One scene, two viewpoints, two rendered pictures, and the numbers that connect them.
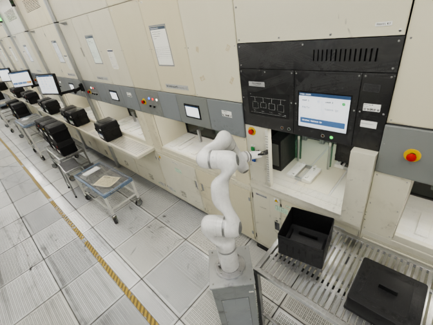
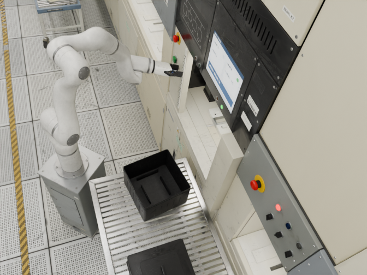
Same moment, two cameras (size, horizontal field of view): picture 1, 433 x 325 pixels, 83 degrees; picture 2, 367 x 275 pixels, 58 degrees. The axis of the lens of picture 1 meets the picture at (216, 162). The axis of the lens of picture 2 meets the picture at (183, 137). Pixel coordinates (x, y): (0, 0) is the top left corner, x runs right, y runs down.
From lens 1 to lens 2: 0.88 m
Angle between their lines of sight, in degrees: 24
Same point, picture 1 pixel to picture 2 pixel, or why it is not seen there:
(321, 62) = (236, 10)
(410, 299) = not seen: outside the picture
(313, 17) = not seen: outside the picture
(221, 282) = (51, 174)
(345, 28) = not seen: outside the picture
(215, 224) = (49, 121)
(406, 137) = (261, 161)
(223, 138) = (87, 39)
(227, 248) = (59, 150)
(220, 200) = (56, 103)
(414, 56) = (297, 81)
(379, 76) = (266, 76)
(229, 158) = (71, 67)
